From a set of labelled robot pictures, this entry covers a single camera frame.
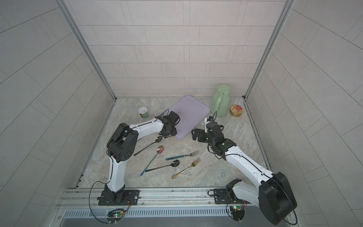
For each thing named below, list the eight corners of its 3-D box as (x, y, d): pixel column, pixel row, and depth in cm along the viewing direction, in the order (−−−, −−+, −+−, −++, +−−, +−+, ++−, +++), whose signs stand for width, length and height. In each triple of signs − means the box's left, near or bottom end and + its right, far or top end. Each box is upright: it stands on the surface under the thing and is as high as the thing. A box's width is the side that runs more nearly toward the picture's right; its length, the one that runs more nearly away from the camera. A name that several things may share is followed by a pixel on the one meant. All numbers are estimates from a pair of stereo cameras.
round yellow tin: (230, 117, 107) (231, 113, 104) (228, 108, 113) (229, 104, 109) (242, 117, 107) (244, 113, 104) (239, 108, 113) (241, 104, 109)
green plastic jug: (211, 120, 105) (217, 98, 87) (210, 106, 114) (214, 83, 95) (225, 120, 105) (233, 98, 87) (222, 106, 114) (229, 83, 96)
